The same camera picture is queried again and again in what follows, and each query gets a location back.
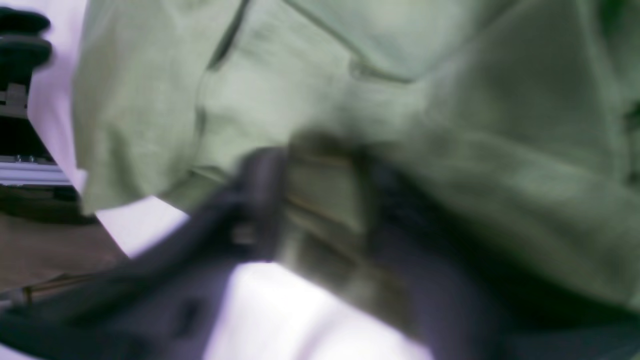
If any aluminium frame rail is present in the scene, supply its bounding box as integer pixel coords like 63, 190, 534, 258
0, 155, 73, 187

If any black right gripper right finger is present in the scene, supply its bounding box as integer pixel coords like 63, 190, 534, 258
353, 152, 639, 360

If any olive green T-shirt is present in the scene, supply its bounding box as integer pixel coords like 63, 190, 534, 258
72, 0, 639, 330

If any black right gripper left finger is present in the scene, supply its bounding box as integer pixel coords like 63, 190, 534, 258
1, 148, 287, 360

